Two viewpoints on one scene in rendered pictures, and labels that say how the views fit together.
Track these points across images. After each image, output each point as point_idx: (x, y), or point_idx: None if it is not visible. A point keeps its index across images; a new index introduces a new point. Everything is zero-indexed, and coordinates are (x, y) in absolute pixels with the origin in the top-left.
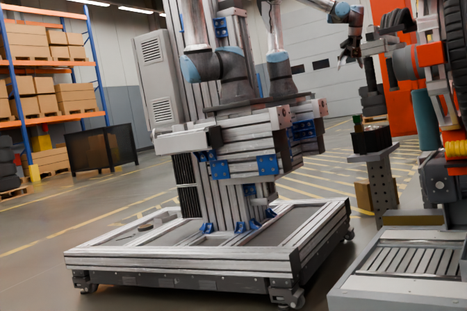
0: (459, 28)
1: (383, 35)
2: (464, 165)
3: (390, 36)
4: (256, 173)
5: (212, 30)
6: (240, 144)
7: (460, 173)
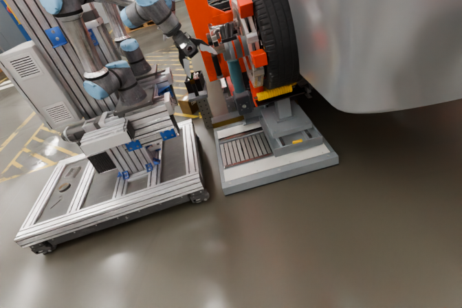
0: (272, 43)
1: None
2: (266, 103)
3: None
4: (160, 139)
5: None
6: (148, 128)
7: None
